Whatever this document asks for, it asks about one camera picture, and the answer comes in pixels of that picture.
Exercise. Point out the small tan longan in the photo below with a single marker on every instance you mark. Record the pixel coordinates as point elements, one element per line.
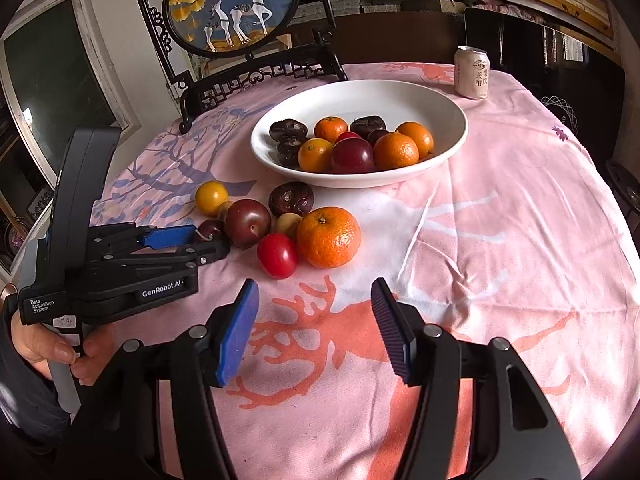
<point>225,209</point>

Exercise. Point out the pink printed tablecloth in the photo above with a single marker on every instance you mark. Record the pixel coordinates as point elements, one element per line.
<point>500,210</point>

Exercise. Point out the orange oval kumquat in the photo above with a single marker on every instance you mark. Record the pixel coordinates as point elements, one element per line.
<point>315,155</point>
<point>420,137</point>

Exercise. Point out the dark red cherry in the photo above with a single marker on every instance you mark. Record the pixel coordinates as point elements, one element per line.
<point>210,230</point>

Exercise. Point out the white framed window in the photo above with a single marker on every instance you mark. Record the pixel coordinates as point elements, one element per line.
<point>55,85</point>

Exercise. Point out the red cherry tomato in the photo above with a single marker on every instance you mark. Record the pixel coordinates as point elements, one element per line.
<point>277,255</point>
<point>347,136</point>

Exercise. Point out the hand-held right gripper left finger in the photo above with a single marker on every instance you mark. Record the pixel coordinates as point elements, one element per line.
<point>235,340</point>

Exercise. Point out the dark round stool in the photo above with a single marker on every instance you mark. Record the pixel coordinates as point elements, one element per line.
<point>625,187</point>

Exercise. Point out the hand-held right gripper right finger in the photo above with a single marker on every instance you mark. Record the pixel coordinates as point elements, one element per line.
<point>395,335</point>

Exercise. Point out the pink folded cloth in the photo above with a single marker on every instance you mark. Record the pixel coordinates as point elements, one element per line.
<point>505,10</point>

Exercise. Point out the round deer picture on stand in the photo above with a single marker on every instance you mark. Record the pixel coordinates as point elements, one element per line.
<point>235,5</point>

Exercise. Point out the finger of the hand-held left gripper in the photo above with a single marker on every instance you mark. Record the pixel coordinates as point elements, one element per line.
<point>170,236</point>
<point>200,259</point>

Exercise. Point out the beverage can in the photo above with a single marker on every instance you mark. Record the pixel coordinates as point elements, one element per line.
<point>471,72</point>

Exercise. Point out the yellow cherry tomato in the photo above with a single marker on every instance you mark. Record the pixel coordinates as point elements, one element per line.
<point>211,197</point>

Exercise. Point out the small dark plum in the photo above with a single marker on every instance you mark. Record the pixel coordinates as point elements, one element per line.
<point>377,136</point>

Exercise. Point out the black glossy panel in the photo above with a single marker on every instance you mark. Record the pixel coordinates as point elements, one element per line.
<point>540,70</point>

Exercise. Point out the white shallow bowl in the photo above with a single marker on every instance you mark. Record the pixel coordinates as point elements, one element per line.
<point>360,100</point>

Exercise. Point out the purple plum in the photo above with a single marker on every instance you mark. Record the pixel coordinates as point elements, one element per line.
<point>247,222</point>

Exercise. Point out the large mandarin with stem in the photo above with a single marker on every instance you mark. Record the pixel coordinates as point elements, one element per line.
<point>396,151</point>

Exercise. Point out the dark wrinkled fruit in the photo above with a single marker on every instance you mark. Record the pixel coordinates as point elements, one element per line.
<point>291,199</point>
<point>288,130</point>
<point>367,124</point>
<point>289,154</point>

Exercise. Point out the person's left hand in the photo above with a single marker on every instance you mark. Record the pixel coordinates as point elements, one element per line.
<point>40,347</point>

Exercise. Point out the small mandarin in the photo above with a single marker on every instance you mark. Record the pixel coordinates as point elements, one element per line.
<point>330,129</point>

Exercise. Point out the dark red plum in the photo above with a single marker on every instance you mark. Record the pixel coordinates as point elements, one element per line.
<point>352,156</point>

